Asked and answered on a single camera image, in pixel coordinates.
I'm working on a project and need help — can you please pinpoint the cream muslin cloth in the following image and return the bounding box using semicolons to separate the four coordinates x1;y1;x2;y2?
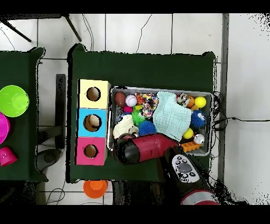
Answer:
112;114;139;139

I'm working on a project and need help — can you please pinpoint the wooden box with three holes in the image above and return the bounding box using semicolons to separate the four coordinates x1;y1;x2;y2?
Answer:
75;79;111;166

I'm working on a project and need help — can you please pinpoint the green spiky toy with eyes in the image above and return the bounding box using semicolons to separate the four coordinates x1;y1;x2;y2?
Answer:
131;110;146;126

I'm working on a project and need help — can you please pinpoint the white toy baseball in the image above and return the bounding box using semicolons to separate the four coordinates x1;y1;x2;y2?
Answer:
125;94;138;107

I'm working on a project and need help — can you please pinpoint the multicolour patterned cloth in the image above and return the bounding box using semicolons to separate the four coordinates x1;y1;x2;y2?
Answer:
140;93;159;118

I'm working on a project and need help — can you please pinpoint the plain blue spiky ball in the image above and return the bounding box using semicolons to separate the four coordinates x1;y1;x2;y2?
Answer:
138;120;157;136

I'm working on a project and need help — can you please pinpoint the brown toy football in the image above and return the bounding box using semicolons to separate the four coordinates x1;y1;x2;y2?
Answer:
114;91;127;108

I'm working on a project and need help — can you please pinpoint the mint green muslin cloth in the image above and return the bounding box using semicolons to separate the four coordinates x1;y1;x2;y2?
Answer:
152;91;192;142

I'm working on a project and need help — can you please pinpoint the beige round toy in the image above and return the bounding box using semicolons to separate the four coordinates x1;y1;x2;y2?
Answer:
85;115;101;130

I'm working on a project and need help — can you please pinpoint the crushed silver drink can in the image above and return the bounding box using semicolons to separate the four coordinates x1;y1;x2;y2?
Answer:
176;92;191;107

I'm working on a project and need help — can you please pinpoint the yellow smooth ball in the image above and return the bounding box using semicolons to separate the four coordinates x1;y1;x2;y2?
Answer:
194;96;207;109

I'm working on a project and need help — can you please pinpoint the orange plastic cup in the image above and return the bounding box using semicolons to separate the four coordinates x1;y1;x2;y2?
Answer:
83;180;109;199

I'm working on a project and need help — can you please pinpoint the grey stand base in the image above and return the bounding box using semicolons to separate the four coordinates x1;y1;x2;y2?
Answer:
36;148;62;172

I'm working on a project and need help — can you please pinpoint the black tripod stand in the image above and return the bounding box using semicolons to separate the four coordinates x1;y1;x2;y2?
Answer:
0;13;82;42

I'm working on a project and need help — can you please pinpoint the lime green plastic bowl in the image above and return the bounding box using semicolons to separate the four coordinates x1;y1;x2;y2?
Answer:
0;85;30;118

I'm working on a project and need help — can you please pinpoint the dark green side table cloth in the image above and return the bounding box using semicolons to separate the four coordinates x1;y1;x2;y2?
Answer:
0;46;49;183

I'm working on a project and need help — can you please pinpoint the pink plastic bowl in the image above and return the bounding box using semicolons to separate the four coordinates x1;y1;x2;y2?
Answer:
0;111;11;145

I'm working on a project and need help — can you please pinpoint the pink plastic cup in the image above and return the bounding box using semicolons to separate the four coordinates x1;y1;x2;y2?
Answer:
0;146;18;167

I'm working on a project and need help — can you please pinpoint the wire mesh bin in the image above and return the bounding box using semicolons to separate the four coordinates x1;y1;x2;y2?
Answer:
107;86;214;156

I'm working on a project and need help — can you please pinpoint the black power cable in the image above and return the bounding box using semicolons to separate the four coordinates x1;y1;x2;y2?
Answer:
211;90;270;132

